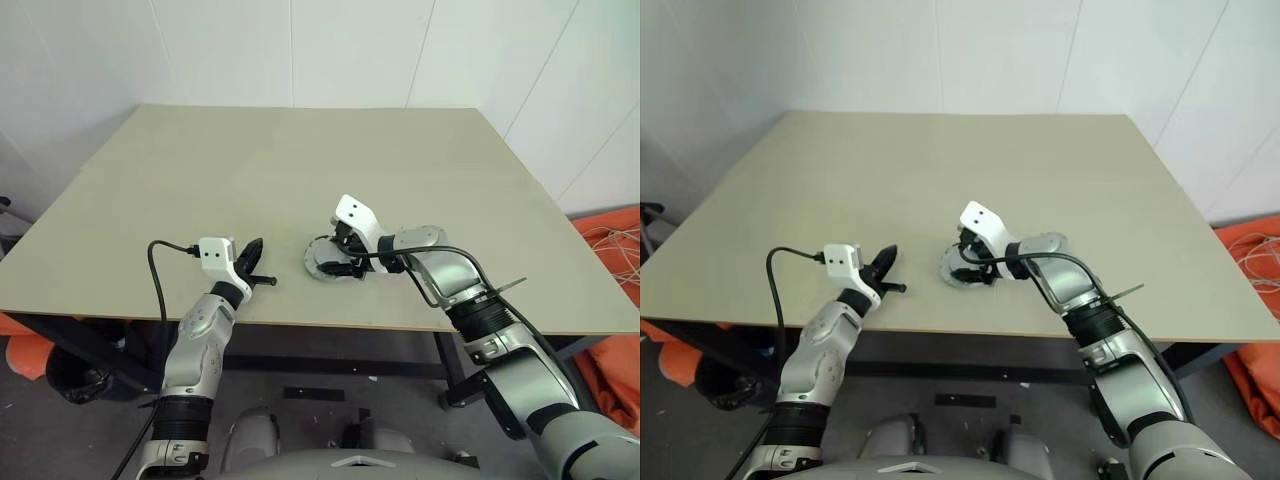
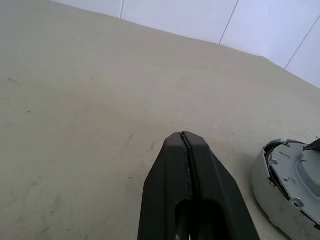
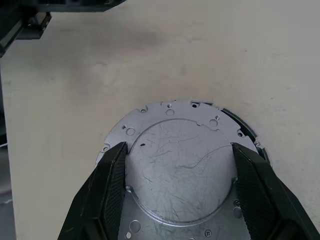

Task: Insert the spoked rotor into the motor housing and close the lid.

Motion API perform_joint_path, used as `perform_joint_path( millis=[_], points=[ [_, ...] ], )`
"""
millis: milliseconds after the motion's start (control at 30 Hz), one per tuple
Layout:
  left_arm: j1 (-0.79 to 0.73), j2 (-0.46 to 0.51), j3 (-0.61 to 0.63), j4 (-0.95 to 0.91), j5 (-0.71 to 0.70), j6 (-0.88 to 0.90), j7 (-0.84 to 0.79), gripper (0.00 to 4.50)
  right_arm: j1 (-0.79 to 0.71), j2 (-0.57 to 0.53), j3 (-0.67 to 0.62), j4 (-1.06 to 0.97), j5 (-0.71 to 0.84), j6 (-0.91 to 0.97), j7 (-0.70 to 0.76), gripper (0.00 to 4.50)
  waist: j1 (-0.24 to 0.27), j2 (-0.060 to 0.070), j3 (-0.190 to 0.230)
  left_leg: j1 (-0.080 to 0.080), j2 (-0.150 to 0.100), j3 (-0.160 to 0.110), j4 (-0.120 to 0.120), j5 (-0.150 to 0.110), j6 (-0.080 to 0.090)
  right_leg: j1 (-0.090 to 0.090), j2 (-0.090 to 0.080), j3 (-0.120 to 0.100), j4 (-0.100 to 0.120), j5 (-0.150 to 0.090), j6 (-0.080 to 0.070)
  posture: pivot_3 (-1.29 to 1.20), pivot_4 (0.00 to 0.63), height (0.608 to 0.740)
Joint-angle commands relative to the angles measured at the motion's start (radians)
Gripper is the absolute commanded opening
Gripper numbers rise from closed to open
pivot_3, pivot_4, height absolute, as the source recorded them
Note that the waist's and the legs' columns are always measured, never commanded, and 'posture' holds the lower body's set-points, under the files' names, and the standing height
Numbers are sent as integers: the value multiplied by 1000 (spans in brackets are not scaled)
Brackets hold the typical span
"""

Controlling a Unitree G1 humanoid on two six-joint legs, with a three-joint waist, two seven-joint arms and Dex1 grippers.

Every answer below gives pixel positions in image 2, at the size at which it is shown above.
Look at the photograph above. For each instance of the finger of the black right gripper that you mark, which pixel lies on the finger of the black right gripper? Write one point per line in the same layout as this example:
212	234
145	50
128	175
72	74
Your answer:
313	146

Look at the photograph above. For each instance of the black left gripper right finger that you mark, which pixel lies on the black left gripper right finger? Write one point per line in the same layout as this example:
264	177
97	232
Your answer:
212	185

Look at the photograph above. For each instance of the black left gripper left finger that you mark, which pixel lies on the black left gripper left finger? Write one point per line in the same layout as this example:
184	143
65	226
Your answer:
165	190

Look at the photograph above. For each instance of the grey round housing lid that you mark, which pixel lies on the grey round housing lid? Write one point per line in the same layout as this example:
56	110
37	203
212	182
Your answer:
297	172

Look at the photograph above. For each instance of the grey round motor housing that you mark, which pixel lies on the grey round motor housing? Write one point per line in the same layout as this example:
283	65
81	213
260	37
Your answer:
262	185

